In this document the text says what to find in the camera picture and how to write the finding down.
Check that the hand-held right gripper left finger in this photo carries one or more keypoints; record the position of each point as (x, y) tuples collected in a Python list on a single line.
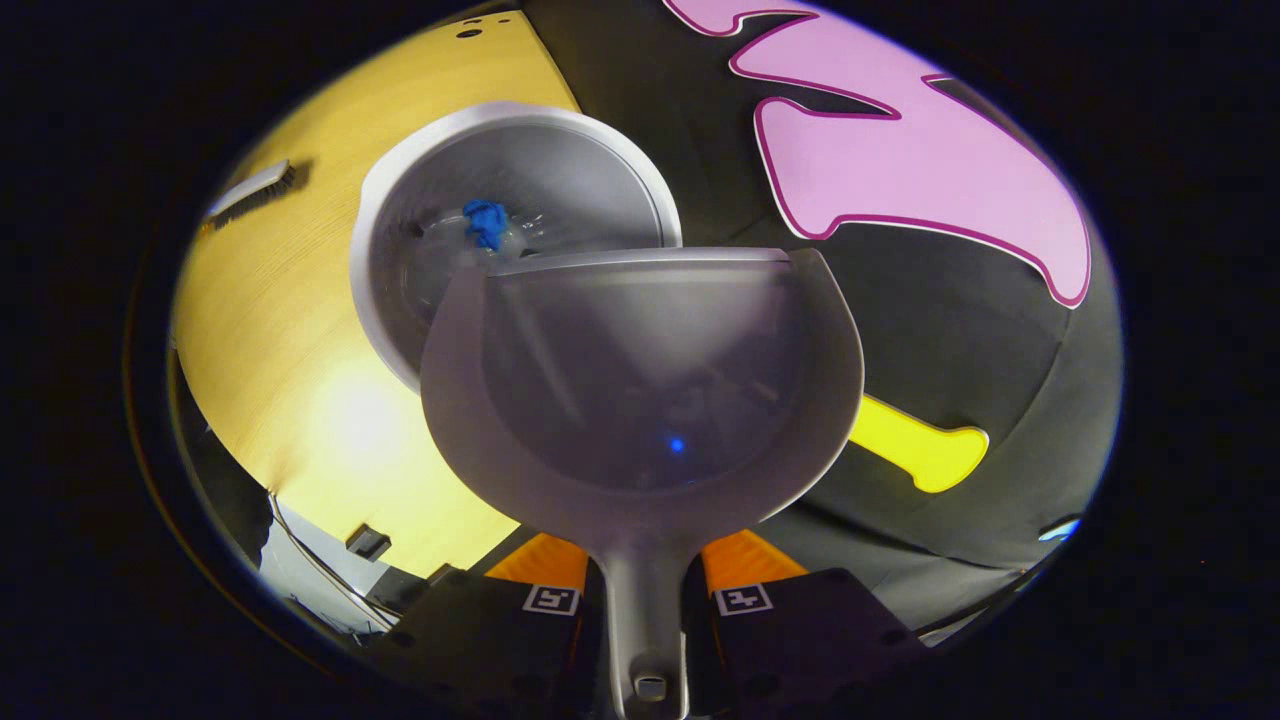
[(490, 640)]

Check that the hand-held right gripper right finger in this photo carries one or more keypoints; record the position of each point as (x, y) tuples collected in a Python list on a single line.
[(800, 640)]

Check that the grey plastic dustpan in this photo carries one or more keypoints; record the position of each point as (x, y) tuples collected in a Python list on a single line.
[(640, 380)]

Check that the dark blue paper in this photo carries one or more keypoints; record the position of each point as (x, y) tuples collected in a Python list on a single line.
[(486, 222)]

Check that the white ribbed garbage bin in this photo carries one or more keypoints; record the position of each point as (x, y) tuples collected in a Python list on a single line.
[(580, 180)]

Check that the small grey broom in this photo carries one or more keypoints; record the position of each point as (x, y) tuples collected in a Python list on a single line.
[(250, 192)]

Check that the black desk bracket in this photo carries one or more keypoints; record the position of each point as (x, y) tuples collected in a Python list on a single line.
[(368, 542)]

